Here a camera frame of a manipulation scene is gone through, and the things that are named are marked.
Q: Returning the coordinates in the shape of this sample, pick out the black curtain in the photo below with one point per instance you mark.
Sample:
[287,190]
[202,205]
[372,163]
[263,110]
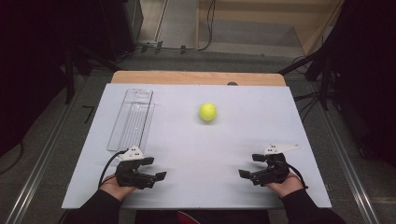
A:
[34,62]
[367,68]

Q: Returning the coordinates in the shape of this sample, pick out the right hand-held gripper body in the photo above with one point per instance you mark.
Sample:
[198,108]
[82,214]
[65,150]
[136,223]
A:
[275,169]

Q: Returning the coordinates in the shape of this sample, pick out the clear plastic tray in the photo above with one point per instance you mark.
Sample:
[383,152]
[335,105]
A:
[132,124]

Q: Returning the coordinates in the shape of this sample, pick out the person's right hand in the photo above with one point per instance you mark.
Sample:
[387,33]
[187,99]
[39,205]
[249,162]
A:
[286,185]

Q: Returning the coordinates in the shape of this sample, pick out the red item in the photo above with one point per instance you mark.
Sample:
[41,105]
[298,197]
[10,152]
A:
[186,218]

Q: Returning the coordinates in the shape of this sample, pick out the wooden table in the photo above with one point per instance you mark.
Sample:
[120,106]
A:
[186,77]

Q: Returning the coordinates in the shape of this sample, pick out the person's dark lap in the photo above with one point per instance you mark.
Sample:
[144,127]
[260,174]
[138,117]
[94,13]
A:
[224,217]

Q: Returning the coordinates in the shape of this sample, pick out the wooden step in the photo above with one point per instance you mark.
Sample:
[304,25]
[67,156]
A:
[255,21]

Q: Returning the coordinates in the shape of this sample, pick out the yellow tennis ball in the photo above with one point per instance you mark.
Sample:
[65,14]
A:
[208,112]

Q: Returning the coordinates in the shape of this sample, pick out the person's left hand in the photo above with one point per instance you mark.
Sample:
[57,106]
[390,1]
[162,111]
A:
[113,189]

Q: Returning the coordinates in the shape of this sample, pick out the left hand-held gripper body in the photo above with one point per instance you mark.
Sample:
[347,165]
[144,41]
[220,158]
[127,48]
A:
[127,174]

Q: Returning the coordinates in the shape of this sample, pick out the metal floor rail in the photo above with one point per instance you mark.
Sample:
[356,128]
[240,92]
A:
[40,165]
[348,161]

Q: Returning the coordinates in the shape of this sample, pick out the black stand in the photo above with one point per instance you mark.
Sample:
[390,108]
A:
[70,77]
[320,73]

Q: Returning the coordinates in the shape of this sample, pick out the black tape mark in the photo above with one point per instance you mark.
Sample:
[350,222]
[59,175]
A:
[89,112]

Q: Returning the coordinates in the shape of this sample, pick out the white board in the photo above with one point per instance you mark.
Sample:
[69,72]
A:
[202,161]

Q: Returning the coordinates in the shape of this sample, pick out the small dark knob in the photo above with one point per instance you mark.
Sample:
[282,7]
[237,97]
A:
[232,83]

